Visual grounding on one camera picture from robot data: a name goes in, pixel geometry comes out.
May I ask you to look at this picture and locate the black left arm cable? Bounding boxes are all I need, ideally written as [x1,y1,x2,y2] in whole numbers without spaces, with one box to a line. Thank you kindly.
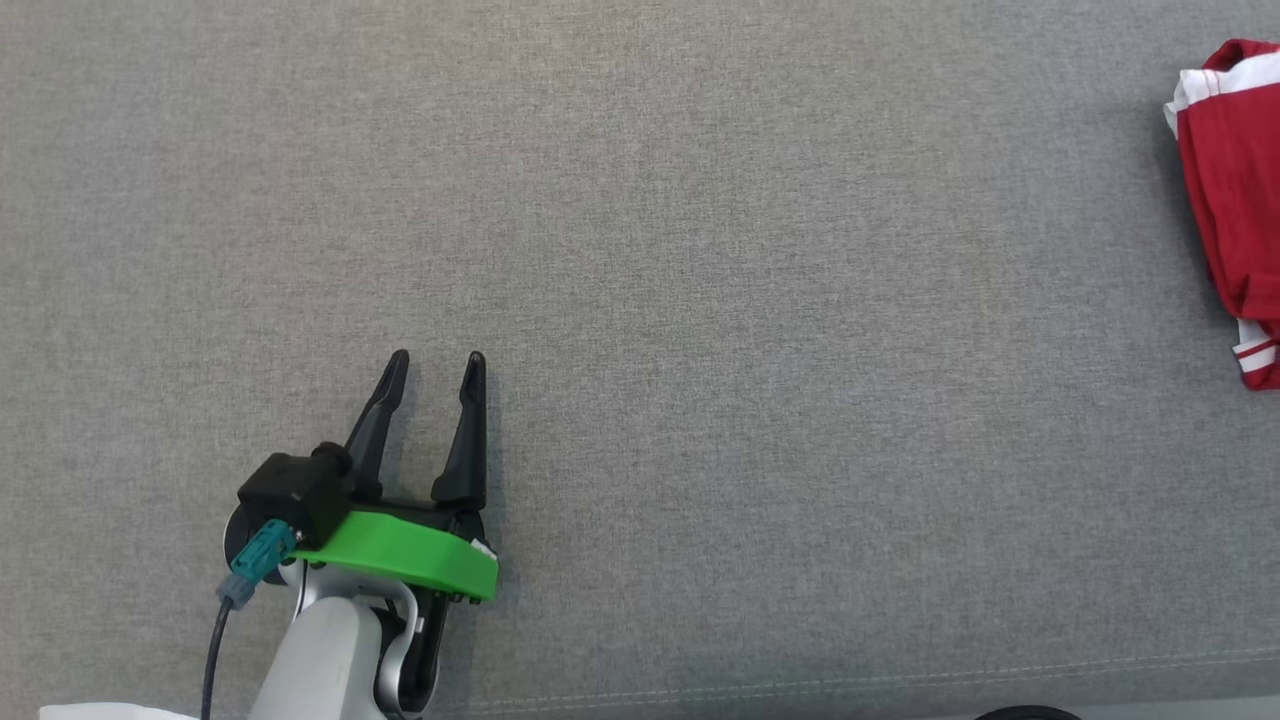
[200,598,237,720]

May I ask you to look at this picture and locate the red shorts with white stripe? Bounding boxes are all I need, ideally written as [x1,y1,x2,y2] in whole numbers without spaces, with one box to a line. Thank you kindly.
[1164,38,1280,323]

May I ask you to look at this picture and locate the teal left camera connector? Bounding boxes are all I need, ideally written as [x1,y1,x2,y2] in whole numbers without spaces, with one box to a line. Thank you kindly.
[217,520,302,612]

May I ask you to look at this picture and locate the white tape label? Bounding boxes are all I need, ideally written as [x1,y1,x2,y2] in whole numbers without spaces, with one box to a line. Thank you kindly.
[38,703,201,720]

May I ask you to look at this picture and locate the grey fabric sofa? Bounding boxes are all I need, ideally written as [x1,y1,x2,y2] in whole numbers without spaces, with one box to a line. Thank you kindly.
[0,0,1280,720]

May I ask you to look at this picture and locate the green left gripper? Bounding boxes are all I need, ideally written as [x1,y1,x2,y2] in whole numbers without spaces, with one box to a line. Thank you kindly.
[290,349,500,605]

